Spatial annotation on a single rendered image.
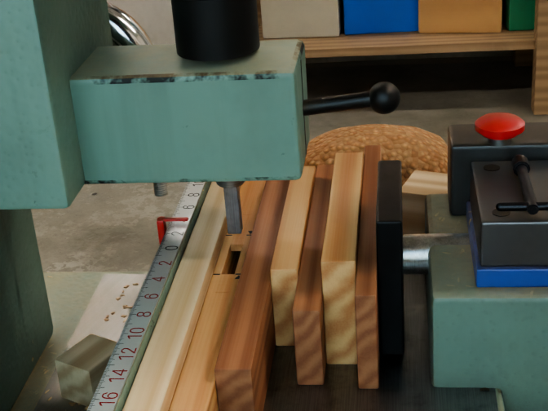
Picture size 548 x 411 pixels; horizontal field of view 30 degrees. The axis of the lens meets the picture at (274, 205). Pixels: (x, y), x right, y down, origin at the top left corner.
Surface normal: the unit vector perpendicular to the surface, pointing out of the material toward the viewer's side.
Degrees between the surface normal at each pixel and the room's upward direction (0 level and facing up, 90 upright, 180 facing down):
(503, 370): 90
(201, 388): 0
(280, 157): 90
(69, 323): 0
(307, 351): 90
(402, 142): 22
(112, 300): 0
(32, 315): 90
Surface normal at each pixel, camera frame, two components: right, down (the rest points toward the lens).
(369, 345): -0.11, 0.43
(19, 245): 0.99, -0.02
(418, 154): 0.06, -0.48
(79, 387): -0.54, 0.39
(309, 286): -0.07, -0.90
